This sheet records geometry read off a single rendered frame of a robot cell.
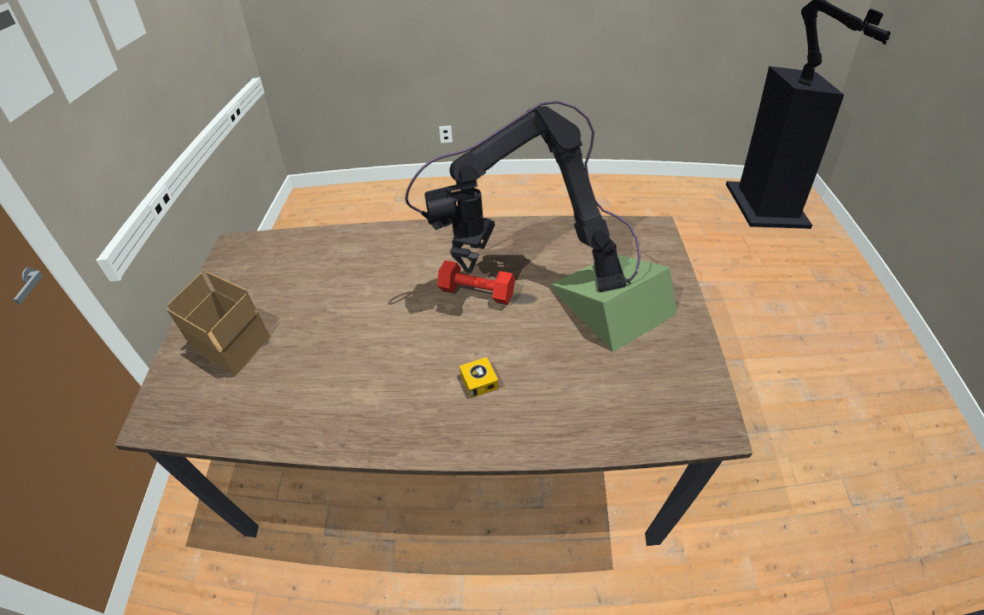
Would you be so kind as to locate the brown cardboard box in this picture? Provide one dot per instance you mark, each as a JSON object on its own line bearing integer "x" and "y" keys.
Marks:
{"x": 240, "y": 332}

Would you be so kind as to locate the yellow tape measure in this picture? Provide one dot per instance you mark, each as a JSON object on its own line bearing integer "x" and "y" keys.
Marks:
{"x": 479, "y": 377}

